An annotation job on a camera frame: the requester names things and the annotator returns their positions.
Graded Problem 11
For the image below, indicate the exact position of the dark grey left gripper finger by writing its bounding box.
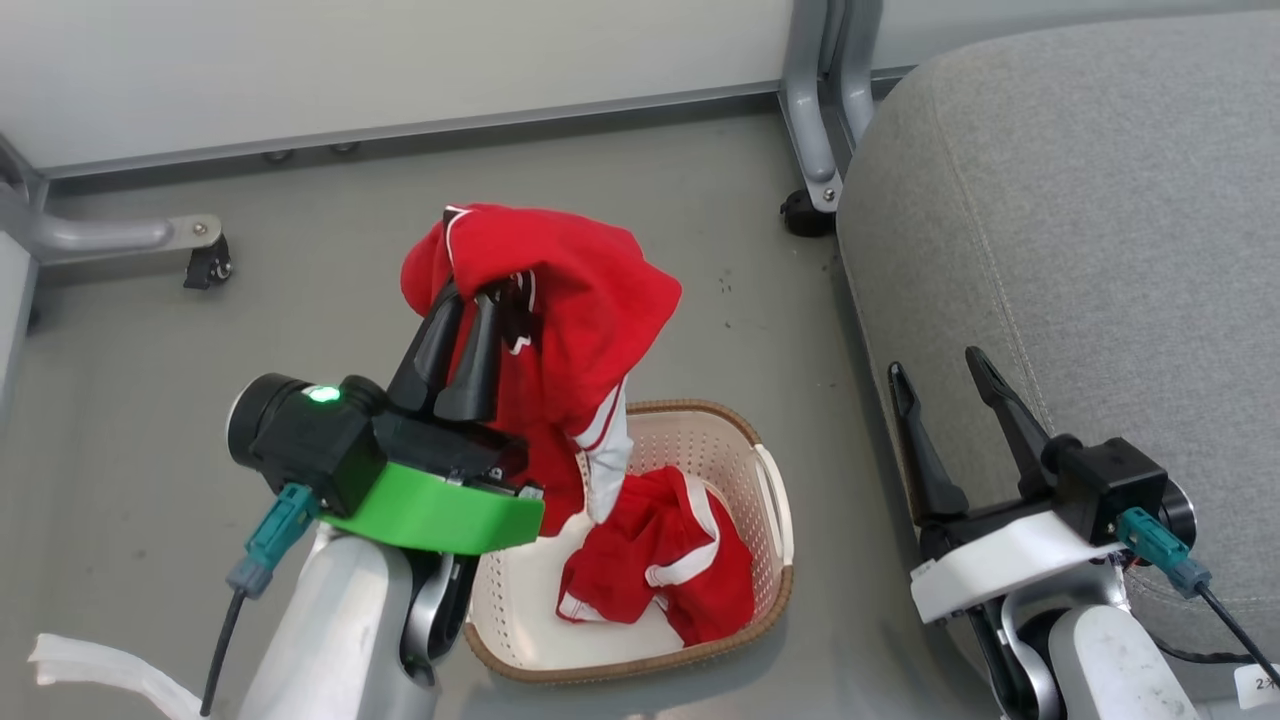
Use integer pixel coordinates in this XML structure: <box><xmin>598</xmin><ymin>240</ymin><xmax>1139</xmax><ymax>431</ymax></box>
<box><xmin>434</xmin><ymin>286</ymin><xmax>507</xmax><ymax>424</ymax></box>
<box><xmin>387</xmin><ymin>280</ymin><xmax>467</xmax><ymax>417</ymax></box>

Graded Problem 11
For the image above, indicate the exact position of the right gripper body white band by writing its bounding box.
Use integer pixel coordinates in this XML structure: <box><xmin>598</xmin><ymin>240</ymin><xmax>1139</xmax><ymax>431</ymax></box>
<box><xmin>908</xmin><ymin>494</ymin><xmax>1129</xmax><ymax>627</ymax></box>

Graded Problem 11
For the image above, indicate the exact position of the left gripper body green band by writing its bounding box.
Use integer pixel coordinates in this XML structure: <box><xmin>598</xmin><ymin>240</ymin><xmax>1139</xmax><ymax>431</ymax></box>
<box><xmin>320</xmin><ymin>408</ymin><xmax>547</xmax><ymax>557</ymax></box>

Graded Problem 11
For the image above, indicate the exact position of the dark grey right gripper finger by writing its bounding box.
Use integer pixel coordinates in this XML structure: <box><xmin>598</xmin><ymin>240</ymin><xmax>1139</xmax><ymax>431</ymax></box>
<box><xmin>964</xmin><ymin>346</ymin><xmax>1059</xmax><ymax>503</ymax></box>
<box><xmin>887</xmin><ymin>361</ymin><xmax>971</xmax><ymax>525</ymax></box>

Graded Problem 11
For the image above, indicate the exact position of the red garment with white sleeve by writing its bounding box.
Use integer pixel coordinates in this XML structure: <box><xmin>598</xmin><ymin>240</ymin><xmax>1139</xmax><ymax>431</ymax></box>
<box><xmin>400</xmin><ymin>203</ymin><xmax>684</xmax><ymax>539</ymax></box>

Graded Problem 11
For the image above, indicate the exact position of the red garment with white stripe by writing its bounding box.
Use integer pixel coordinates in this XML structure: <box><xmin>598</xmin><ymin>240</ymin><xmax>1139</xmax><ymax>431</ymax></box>
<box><xmin>556</xmin><ymin>466</ymin><xmax>757</xmax><ymax>648</ymax></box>

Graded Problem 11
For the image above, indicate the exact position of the cream perforated basket brown rim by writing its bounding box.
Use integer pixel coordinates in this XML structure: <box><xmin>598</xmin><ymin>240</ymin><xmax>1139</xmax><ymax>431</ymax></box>
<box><xmin>462</xmin><ymin>399</ymin><xmax>796</xmax><ymax>685</ymax></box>

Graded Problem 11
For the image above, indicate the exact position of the black caster wheel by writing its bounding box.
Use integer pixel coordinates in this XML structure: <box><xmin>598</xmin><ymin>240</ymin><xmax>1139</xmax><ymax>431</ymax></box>
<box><xmin>183</xmin><ymin>234</ymin><xmax>234</xmax><ymax>292</ymax></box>
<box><xmin>779</xmin><ymin>189</ymin><xmax>837</xmax><ymax>239</ymax></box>

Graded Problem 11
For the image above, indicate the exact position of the white paper tag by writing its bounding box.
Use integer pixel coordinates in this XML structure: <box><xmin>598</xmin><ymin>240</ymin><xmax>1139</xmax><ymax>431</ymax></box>
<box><xmin>1232</xmin><ymin>664</ymin><xmax>1280</xmax><ymax>712</ymax></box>

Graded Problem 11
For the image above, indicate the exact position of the white translucent plastic strip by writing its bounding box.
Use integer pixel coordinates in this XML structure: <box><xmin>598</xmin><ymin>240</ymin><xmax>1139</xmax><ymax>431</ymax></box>
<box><xmin>27</xmin><ymin>632</ymin><xmax>203</xmax><ymax>720</ymax></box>

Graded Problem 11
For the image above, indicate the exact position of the right black cable teal connector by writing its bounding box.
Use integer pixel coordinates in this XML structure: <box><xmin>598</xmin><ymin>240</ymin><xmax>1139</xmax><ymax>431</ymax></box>
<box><xmin>1116</xmin><ymin>507</ymin><xmax>1280</xmax><ymax>691</ymax></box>

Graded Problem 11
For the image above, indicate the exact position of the black cable teal connector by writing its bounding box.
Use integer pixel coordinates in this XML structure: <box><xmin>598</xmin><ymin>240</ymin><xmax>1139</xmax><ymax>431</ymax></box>
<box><xmin>1116</xmin><ymin>507</ymin><xmax>1280</xmax><ymax>691</ymax></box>
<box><xmin>199</xmin><ymin>484</ymin><xmax>323</xmax><ymax>718</ymax></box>

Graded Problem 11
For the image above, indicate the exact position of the left black cable teal connector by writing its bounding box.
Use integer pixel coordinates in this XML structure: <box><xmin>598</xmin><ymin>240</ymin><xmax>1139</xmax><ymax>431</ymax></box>
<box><xmin>199</xmin><ymin>484</ymin><xmax>323</xmax><ymax>718</ymax></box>

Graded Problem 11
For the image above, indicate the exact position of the grey metal wall rail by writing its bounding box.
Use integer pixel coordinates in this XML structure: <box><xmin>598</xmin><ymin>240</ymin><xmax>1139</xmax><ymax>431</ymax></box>
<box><xmin>38</xmin><ymin>64</ymin><xmax>917</xmax><ymax>183</ymax></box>

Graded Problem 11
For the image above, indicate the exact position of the thin black cable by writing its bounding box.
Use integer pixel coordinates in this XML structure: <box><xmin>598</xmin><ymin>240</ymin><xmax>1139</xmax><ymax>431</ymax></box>
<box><xmin>1148</xmin><ymin>636</ymin><xmax>1255</xmax><ymax>668</ymax></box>

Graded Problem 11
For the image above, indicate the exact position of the grey metal frame leg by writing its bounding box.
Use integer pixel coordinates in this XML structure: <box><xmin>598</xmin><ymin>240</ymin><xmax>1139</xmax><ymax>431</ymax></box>
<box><xmin>0</xmin><ymin>133</ymin><xmax>225</xmax><ymax>267</ymax></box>
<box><xmin>777</xmin><ymin>0</ymin><xmax>887</xmax><ymax>215</ymax></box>

